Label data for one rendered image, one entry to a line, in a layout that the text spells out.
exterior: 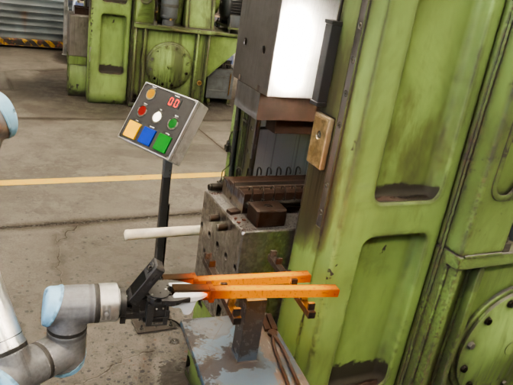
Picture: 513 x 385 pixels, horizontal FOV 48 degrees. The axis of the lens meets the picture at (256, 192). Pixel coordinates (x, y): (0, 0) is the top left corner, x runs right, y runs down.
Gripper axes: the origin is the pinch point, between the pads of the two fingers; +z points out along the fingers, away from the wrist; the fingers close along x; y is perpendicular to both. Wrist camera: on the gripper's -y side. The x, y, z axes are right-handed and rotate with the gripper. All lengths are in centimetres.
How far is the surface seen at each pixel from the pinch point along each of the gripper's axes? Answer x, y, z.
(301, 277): -10.4, 4.4, 33.1
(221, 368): -6.5, 31.4, 11.6
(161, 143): -112, 1, 11
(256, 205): -55, 3, 34
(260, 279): -10.4, 4.4, 20.3
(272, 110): -63, -30, 38
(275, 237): -48, 12, 41
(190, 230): -104, 39, 27
